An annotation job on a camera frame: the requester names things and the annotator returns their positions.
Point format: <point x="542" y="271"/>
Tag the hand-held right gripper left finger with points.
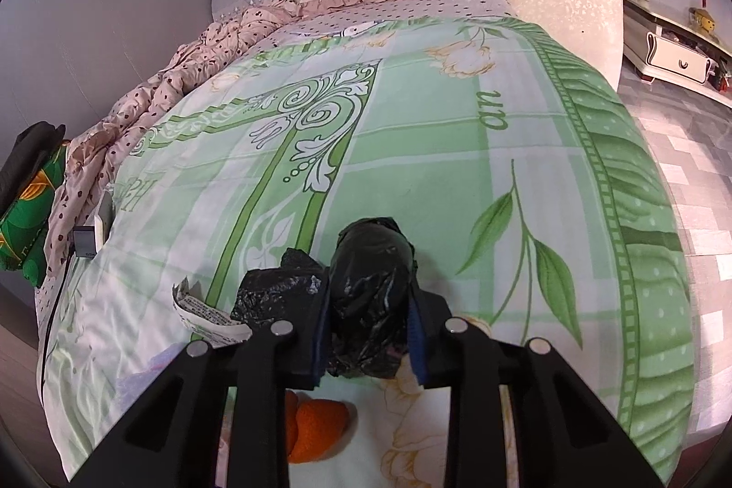
<point x="309" y="345"/>

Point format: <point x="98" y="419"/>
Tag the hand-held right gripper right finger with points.
<point x="429" y="339"/>

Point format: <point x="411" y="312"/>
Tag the black plastic bag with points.
<point x="371" y="282"/>
<point x="274" y="293"/>

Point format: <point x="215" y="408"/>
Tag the orange peel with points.
<point x="320" y="425"/>

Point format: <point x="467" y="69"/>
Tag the white printed paper wrapper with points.
<point x="206" y="317"/>

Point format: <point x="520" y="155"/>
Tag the green floral blanket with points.
<point x="429" y="150"/>

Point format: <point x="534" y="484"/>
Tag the black power adapter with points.
<point x="84" y="243"/>

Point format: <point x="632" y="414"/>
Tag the pink dotted duvet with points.
<point x="171" y="76"/>

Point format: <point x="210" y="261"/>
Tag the green folded quilt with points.
<point x="28" y="231"/>

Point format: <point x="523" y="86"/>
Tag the dark folded clothes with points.
<point x="26" y="162"/>

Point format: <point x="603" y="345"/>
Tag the white nightstand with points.
<point x="560" y="8"/>

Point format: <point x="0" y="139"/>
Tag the white television cabinet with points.
<point x="675" y="50"/>

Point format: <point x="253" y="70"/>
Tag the yellow toy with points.
<point x="703" y="19"/>

